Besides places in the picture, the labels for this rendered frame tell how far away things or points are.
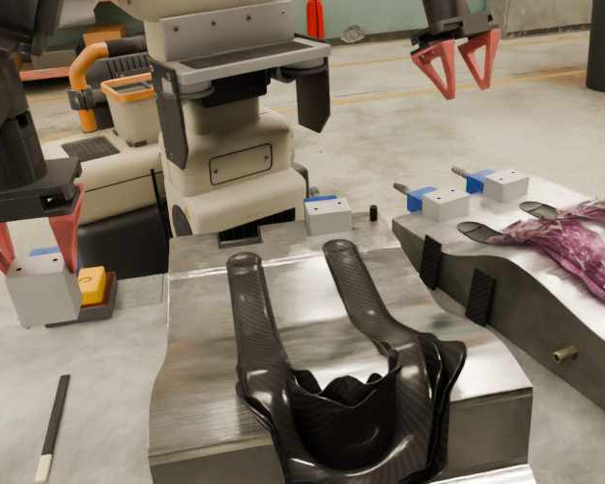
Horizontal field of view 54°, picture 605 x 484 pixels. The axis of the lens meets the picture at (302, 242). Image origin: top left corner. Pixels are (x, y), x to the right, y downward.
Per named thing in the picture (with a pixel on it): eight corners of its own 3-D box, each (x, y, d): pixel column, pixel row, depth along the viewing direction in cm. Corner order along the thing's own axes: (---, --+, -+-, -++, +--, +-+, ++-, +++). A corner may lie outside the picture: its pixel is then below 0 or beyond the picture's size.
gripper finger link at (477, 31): (515, 80, 82) (497, 12, 81) (478, 90, 79) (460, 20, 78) (479, 92, 88) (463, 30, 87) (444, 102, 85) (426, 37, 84)
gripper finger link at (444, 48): (494, 85, 80) (476, 17, 79) (456, 96, 77) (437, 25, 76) (459, 97, 86) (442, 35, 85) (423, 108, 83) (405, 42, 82)
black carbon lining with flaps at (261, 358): (224, 271, 68) (212, 196, 63) (360, 251, 70) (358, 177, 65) (257, 551, 38) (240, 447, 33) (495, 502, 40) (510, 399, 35)
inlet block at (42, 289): (49, 255, 65) (35, 212, 63) (95, 250, 66) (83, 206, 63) (21, 327, 54) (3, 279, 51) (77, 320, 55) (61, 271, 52)
